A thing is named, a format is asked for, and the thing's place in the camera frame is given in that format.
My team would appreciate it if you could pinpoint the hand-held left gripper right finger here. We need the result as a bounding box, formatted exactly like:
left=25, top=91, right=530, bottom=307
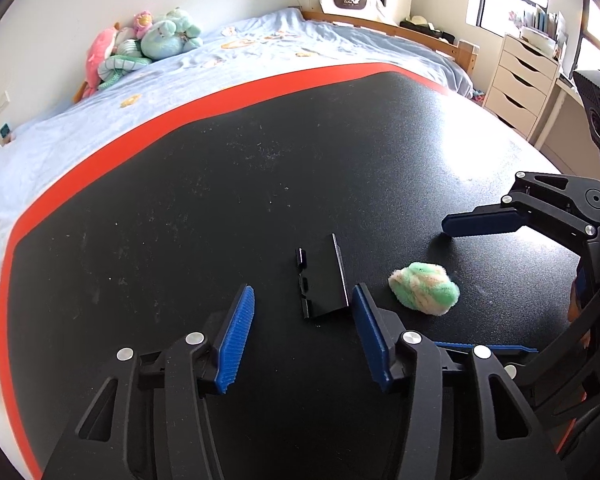
left=351, top=282, right=568, bottom=480

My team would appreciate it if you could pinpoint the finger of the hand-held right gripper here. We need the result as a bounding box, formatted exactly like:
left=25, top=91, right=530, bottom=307
left=441, top=171, right=600, bottom=261
left=432, top=287, right=600, bottom=418

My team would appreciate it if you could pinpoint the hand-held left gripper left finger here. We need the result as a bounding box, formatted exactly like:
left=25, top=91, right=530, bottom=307
left=40, top=284, right=256, bottom=480

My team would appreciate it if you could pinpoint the green white fluffy ball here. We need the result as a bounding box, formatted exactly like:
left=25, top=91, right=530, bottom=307
left=388, top=261, right=461, bottom=317

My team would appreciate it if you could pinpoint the black plastic clip holder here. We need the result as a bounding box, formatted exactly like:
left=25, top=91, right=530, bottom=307
left=294, top=232, right=351, bottom=320

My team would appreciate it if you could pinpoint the white desk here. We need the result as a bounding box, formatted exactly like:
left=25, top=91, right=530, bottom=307
left=535, top=75, right=586, bottom=153

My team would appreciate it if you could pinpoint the white drawer chest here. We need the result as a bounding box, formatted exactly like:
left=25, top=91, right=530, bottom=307
left=482, top=34, right=561, bottom=136

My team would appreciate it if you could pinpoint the row of books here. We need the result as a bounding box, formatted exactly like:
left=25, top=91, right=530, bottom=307
left=512, top=4, right=568, bottom=46

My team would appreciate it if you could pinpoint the window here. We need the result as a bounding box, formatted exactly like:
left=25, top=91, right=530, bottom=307
left=475, top=0, right=600, bottom=76

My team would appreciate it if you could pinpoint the black bag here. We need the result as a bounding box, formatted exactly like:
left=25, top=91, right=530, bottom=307
left=399, top=19, right=456, bottom=43

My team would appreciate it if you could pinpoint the striped plush toy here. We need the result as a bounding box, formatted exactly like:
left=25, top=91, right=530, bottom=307
left=97, top=40, right=153, bottom=92

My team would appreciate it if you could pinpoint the green plush toy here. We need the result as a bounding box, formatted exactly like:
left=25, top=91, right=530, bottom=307
left=140, top=7, right=204, bottom=59

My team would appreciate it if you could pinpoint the pink plush toy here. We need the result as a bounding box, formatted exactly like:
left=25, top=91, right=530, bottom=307
left=83, top=27, right=121, bottom=93

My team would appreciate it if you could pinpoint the flower plush doll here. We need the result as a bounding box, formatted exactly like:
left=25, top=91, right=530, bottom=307
left=132, top=10, right=156, bottom=38

